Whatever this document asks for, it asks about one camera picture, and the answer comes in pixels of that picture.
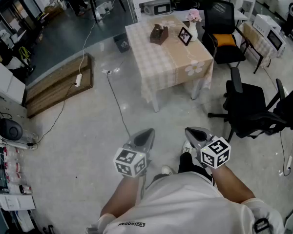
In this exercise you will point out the dark waste bin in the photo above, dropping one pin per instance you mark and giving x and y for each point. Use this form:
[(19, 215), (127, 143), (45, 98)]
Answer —
[(122, 43)]

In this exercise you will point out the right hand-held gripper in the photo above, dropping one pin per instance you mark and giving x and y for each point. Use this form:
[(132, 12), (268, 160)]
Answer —
[(215, 155)]

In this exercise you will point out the white floor socket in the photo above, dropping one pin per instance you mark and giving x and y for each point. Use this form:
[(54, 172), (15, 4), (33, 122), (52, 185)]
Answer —
[(110, 71)]

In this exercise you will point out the beige checked flower tablecloth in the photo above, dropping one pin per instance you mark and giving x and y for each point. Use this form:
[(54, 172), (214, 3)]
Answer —
[(156, 64)]

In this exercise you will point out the person's left forearm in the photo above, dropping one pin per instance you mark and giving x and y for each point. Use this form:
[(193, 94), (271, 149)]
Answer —
[(117, 194)]

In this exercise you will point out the person's black trousers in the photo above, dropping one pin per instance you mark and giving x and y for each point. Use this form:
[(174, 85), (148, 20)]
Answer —
[(185, 163)]

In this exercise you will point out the person's white right shoe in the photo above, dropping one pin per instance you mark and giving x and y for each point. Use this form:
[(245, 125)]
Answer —
[(186, 147)]

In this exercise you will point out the black picture frame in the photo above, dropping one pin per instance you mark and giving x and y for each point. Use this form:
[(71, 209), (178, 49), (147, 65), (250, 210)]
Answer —
[(185, 36)]

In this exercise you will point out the white power strip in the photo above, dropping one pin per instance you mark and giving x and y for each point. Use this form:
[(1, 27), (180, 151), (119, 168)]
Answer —
[(78, 80)]

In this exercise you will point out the white cardboard box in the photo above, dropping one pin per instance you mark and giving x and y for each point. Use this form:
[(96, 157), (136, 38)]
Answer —
[(7, 84)]

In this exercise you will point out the person's white left shoe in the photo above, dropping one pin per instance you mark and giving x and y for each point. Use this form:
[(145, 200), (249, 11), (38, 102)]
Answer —
[(167, 170)]

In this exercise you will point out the black office chair with armrests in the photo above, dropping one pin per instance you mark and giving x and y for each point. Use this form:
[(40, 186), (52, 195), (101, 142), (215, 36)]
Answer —
[(246, 101)]

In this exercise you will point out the white metal table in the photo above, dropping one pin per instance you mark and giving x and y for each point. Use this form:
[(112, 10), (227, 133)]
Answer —
[(155, 103)]

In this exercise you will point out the black padded chair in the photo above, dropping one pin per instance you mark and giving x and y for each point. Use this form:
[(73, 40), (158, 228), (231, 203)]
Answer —
[(290, 106)]

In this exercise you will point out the black mesh office chair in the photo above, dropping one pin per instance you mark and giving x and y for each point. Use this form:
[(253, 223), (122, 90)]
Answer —
[(219, 13)]

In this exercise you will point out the orange cushion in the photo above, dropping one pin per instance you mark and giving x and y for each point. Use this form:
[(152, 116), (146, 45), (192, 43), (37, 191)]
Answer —
[(223, 40)]

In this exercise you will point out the person's right forearm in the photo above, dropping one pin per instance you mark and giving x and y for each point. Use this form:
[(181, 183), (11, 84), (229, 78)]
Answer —
[(229, 184)]

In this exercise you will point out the white appliance with black screen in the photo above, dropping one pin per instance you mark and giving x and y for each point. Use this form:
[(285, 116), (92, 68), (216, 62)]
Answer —
[(158, 7)]

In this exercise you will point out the brown wooden pallet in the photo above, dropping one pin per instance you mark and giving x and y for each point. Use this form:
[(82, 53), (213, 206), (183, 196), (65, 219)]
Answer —
[(53, 86)]

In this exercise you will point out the brown wooden organizer box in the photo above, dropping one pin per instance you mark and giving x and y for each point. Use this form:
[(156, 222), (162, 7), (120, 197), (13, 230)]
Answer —
[(158, 36)]

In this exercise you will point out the white flat box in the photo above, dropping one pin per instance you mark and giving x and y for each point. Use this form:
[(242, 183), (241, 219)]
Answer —
[(17, 201)]

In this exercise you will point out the person's white shoe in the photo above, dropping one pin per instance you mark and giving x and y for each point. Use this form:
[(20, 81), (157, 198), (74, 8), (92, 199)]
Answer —
[(167, 170), (186, 147)]

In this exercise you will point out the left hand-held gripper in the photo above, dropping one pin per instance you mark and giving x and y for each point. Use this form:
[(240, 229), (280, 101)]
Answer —
[(127, 162)]

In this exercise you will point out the white microwave oven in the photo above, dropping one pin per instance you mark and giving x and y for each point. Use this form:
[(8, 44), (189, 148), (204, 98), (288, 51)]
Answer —
[(276, 40)]

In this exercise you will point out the person's white shirt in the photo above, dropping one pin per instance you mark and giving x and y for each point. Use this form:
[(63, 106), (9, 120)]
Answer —
[(185, 203)]

